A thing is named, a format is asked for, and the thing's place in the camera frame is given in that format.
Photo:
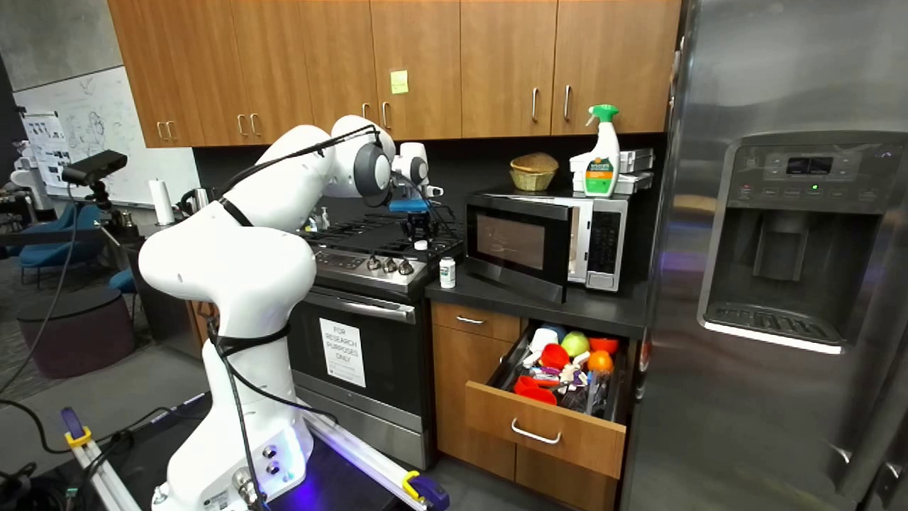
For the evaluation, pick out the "green toy ball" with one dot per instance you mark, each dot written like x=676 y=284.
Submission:
x=573 y=345

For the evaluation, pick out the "white paper notice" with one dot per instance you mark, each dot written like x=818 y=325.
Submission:
x=341 y=352

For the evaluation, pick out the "white pill bottle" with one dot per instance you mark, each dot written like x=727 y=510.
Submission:
x=446 y=274

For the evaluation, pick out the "narrow wooden drawer panel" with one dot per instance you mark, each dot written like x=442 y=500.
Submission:
x=493 y=328

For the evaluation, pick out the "stainless gas stove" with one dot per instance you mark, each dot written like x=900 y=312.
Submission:
x=379 y=378

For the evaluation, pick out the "white plastic toy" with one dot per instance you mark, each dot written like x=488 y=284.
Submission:
x=542 y=339

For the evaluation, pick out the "yellow sticky note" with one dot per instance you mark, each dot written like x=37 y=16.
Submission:
x=400 y=84

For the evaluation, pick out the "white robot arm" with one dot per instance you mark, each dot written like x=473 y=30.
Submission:
x=227 y=265

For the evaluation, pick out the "wall whiteboard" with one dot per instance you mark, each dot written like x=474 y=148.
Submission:
x=115 y=115

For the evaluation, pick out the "blue chair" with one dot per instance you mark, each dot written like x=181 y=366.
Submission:
x=58 y=241

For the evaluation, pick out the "wicker basket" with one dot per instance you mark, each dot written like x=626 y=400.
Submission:
x=534 y=173

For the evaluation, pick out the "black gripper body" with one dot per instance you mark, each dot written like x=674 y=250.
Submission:
x=415 y=220

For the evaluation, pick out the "red toy ball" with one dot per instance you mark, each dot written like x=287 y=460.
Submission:
x=554 y=356

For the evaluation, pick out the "white cylindrical post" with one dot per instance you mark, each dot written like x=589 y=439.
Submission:
x=159 y=202

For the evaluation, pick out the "purple yellow clamp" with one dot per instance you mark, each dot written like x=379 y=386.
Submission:
x=415 y=485
x=77 y=439

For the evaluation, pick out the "dark round ottoman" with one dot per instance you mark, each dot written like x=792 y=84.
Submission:
x=76 y=335

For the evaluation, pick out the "orange toy ball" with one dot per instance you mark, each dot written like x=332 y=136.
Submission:
x=600 y=365

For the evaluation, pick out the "stainless steel microwave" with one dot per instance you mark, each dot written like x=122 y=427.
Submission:
x=515 y=241

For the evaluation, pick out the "wooden kitchen drawer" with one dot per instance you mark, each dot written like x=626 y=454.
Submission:
x=569 y=430

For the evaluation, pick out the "stainless steel refrigerator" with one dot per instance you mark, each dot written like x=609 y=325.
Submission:
x=776 y=284

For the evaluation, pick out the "wooden wall cabinet door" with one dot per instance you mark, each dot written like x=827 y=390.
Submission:
x=308 y=57
x=137 y=57
x=203 y=65
x=500 y=57
x=620 y=57
x=426 y=57

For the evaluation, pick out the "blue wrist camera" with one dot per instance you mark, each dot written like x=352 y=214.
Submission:
x=408 y=204

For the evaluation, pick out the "red plastic toy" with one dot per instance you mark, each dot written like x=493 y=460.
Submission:
x=534 y=390

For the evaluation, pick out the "white robot cart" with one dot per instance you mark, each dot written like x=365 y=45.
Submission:
x=359 y=453

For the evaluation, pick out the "black tripod camera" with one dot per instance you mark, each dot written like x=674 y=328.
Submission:
x=94 y=166

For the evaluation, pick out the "wooden base cabinet door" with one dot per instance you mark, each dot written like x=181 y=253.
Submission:
x=451 y=378

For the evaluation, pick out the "white spray bottle green trigger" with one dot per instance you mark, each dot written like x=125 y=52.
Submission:
x=598 y=172

